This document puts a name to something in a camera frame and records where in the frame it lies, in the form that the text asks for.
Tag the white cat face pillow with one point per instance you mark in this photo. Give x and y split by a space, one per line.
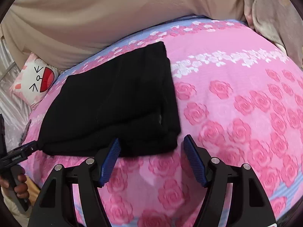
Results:
34 81

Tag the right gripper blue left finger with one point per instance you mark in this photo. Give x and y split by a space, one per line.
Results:
55 203

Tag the pink rose bedsheet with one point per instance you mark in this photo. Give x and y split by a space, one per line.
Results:
239 97

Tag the beige padded headboard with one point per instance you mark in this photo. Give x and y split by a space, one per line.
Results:
63 33

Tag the grey floral blanket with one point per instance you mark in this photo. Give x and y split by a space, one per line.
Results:
279 22

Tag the person's left hand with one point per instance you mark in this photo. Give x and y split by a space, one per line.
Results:
21 190

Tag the black pants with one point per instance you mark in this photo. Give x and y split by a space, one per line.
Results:
130 99

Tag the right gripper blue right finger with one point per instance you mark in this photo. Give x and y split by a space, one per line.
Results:
250 205

